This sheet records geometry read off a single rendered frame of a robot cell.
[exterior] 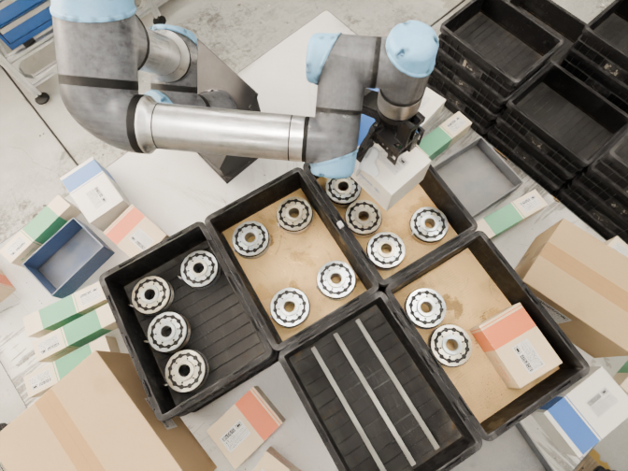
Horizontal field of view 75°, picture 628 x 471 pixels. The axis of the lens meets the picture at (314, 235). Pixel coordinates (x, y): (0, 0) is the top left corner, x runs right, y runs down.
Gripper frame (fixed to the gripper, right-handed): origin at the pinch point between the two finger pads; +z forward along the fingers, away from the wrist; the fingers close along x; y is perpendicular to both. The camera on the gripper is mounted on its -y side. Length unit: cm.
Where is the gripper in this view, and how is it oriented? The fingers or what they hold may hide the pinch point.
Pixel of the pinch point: (378, 153)
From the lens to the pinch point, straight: 95.2
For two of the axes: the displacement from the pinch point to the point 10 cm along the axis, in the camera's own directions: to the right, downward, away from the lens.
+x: 7.5, -6.4, 1.8
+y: 6.6, 7.0, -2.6
